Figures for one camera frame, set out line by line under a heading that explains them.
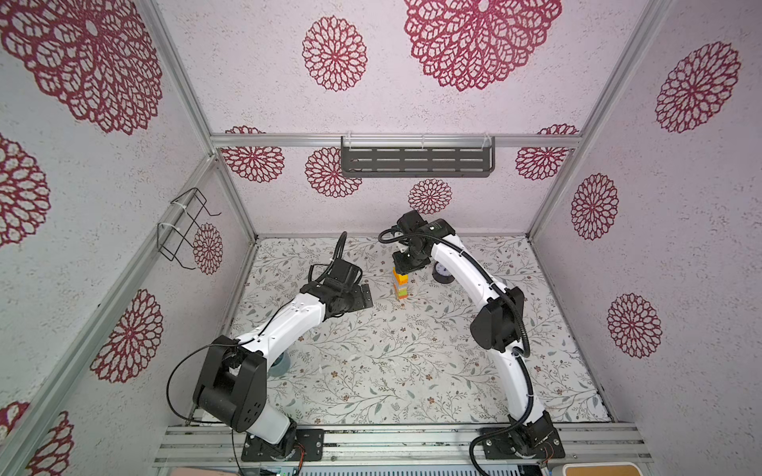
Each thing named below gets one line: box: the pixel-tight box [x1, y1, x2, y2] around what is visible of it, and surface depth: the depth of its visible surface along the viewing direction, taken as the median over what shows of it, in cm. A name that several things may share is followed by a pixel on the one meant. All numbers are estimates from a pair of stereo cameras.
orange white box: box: [551, 462, 643, 476], surface depth 68 cm
